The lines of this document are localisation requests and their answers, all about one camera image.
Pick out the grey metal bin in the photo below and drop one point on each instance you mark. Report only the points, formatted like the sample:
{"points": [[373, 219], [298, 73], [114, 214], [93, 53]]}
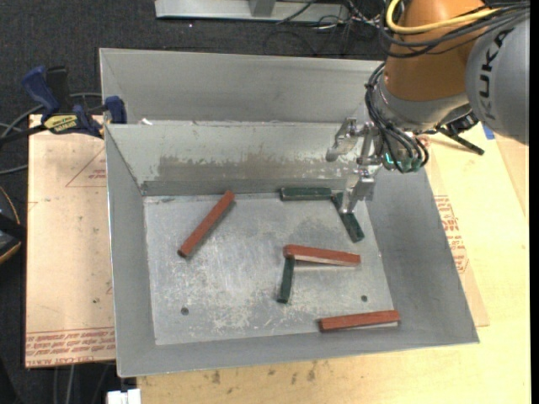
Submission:
{"points": [[236, 267]]}

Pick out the red-brown flat block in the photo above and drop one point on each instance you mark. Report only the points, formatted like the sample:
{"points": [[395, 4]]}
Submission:
{"points": [[324, 255], [207, 224], [358, 320]]}

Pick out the dark green flat block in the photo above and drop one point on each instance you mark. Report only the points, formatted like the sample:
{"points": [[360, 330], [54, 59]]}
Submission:
{"points": [[353, 227], [305, 193], [286, 280]]}

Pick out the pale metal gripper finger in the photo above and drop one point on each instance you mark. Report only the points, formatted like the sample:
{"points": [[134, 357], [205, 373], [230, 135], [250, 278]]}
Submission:
{"points": [[345, 139], [358, 192]]}

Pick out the brown cardboard board red print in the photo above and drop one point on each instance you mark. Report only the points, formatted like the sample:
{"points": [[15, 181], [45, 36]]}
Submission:
{"points": [[67, 246]]}

